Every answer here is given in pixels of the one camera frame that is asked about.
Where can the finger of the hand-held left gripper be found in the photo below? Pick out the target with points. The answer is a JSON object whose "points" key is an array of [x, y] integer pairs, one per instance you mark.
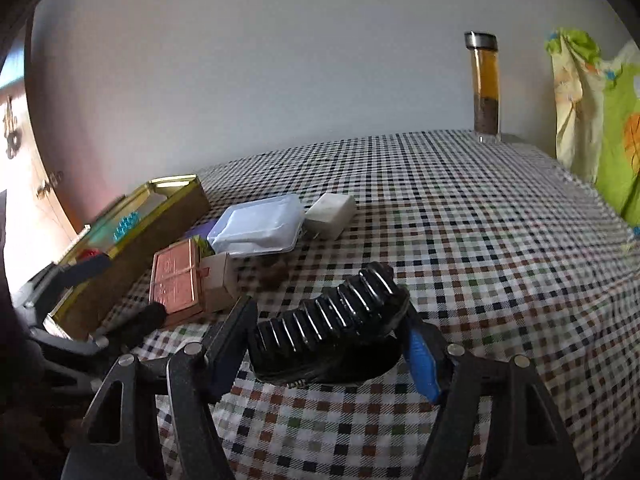
{"points": [[85, 266], [137, 322]]}

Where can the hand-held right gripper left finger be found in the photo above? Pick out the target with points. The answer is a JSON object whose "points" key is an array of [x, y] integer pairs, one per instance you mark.
{"points": [[230, 345]]}

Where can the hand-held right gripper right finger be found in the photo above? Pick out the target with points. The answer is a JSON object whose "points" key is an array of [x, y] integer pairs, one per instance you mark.
{"points": [[422, 365]]}

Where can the rose gold patterned box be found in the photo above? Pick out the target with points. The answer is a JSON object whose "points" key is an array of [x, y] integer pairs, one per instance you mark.
{"points": [[176, 280]]}

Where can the gold tin box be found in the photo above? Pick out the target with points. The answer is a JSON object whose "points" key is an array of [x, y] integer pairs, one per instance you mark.
{"points": [[145, 250]]}

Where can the black ribbed plastic object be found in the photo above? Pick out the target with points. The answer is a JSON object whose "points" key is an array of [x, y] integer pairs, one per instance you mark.
{"points": [[330, 330]]}

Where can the clear plastic box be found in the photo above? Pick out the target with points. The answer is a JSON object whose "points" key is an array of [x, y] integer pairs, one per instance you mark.
{"points": [[257, 225]]}

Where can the small red object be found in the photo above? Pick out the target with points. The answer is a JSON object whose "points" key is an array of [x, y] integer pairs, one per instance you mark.
{"points": [[89, 254]]}

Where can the teal spiky toy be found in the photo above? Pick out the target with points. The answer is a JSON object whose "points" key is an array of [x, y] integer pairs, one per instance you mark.
{"points": [[125, 226]]}

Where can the small cardboard box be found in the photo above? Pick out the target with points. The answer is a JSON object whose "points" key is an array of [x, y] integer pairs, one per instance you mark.
{"points": [[217, 282]]}

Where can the small brown object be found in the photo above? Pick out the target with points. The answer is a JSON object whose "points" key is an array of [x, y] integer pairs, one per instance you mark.
{"points": [[272, 272]]}

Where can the wooden door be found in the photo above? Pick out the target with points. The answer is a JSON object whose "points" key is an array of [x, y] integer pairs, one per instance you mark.
{"points": [[30, 200]]}

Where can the purple box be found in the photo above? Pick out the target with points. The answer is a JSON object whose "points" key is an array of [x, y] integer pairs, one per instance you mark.
{"points": [[202, 230]]}

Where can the checked tablecloth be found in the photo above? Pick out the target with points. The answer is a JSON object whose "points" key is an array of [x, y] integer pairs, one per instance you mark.
{"points": [[475, 250]]}

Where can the dark door ornament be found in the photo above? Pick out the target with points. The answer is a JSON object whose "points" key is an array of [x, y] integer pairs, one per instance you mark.
{"points": [[11, 127]]}

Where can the white soap block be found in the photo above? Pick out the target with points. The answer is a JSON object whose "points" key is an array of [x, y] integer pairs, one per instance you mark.
{"points": [[330, 212]]}

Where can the glass tea bottle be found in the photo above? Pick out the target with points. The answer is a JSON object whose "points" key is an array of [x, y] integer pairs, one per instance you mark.
{"points": [[486, 90]]}

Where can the green printed cloth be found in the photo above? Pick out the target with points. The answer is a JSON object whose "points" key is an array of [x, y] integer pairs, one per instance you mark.
{"points": [[610, 125]]}

